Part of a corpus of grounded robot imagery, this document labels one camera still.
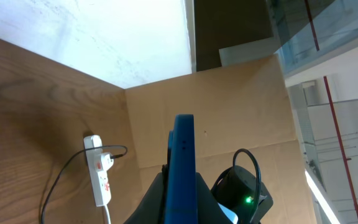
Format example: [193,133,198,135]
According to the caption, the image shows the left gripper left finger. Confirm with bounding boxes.
[124,172,166,224]

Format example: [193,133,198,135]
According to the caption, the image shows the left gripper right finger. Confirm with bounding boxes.
[196,172,232,224]

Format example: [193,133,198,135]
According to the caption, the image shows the blue Galaxy S25 smartphone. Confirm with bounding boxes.
[164,114,198,224]

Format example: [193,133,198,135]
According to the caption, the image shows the black USB charging cable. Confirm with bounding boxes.
[40,145,129,224]

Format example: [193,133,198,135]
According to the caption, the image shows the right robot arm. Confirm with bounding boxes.
[211,166,273,224]

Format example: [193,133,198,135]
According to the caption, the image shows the white USB charger plug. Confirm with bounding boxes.
[83,135,103,153]

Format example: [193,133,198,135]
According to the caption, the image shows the white power strip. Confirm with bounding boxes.
[85,148,114,207]

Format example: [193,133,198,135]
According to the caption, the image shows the brown cardboard box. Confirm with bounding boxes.
[126,55,316,224]

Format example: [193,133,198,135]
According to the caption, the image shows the white power strip cord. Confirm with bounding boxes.
[103,204,112,224]

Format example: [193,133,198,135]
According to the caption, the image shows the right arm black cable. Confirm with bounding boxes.
[211,148,262,224]

